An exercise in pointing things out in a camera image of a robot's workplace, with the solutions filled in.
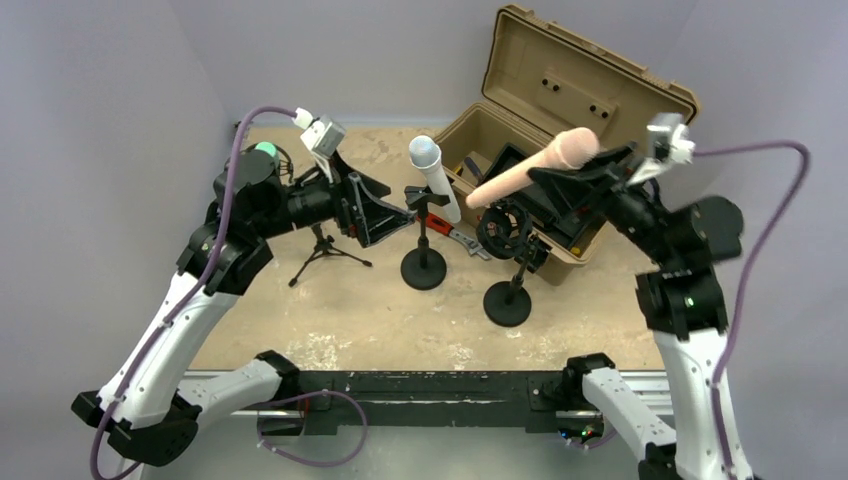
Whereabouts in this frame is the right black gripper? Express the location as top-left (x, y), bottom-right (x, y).
top-left (529, 137), bottom-right (678, 263)

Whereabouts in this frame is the green microphone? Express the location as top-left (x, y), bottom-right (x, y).
top-left (254, 141), bottom-right (278, 159)

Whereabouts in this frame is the round base clip stand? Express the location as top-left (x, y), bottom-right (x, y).
top-left (400, 186), bottom-right (449, 291)

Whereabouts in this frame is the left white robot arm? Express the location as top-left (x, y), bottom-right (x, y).
top-left (72, 146), bottom-right (414, 467)

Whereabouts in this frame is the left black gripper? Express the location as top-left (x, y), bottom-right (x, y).
top-left (253, 148), bottom-right (414, 245)

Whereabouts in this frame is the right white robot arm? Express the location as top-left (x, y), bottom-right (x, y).
top-left (528, 160), bottom-right (755, 479)

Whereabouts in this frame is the round base shock mount stand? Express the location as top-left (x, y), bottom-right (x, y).
top-left (476, 199), bottom-right (541, 328)

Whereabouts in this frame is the black tripod mic stand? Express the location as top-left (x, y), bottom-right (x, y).
top-left (274, 148), bottom-right (374, 289)

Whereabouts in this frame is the white microphone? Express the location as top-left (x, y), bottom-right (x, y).
top-left (408, 135), bottom-right (462, 224)

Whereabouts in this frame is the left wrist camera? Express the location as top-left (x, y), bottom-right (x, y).
top-left (300, 116), bottom-right (347, 161)

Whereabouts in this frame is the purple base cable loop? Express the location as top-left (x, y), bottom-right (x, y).
top-left (255, 389), bottom-right (369, 469)

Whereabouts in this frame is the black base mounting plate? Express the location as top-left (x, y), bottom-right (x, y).
top-left (255, 371), bottom-right (606, 440)

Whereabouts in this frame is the pink microphone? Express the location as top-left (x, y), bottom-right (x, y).
top-left (464, 127), bottom-right (602, 211)

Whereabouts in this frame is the red adjustable wrench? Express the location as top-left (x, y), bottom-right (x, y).
top-left (425, 213), bottom-right (492, 261)

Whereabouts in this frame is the tan plastic tool case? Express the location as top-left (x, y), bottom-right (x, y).
top-left (431, 5), bottom-right (701, 287)

